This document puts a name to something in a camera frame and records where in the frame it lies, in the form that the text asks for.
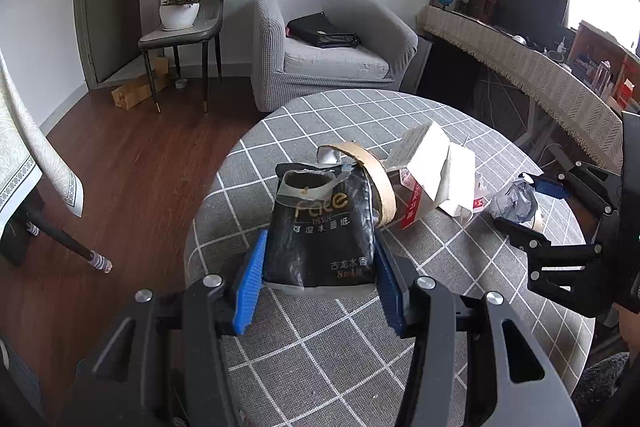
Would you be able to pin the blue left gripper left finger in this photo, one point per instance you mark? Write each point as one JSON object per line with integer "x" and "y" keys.
{"x": 247, "y": 285}

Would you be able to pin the black handbag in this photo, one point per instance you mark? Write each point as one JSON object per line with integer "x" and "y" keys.
{"x": 316, "y": 30}

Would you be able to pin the beige lace desk cloth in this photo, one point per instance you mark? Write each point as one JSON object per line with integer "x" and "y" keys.
{"x": 572, "y": 105}

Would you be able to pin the black monitor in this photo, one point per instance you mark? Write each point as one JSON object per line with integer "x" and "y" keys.
{"x": 537, "y": 21}

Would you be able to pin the cardboard box on floor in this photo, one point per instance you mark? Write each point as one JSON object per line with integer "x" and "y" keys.
{"x": 137, "y": 90}

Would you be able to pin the grey plastic wrapper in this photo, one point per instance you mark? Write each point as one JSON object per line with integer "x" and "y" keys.
{"x": 516, "y": 202}

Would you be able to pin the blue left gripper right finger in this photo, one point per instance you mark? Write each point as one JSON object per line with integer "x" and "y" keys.
{"x": 391, "y": 286}

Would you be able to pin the black table leg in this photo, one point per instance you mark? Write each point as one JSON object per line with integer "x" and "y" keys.
{"x": 94, "y": 259}

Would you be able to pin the grey armchair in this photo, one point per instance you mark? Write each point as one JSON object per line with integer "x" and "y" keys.
{"x": 302, "y": 47}

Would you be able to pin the white cardboard packaging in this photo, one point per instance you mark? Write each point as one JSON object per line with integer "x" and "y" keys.
{"x": 438, "y": 172}

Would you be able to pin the brown cardboard tape roll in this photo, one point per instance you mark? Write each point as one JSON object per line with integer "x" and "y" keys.
{"x": 385, "y": 198}

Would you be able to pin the black tissue pack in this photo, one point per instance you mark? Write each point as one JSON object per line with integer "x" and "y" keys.
{"x": 321, "y": 235}

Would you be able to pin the white patterned tablecloth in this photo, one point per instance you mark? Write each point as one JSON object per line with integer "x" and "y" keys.
{"x": 27, "y": 156}

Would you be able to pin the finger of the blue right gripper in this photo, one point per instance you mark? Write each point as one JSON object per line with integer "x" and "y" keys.
{"x": 549, "y": 187}
{"x": 520, "y": 236}

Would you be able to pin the grey dining chair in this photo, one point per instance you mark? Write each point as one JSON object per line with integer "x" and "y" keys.
{"x": 196, "y": 24}

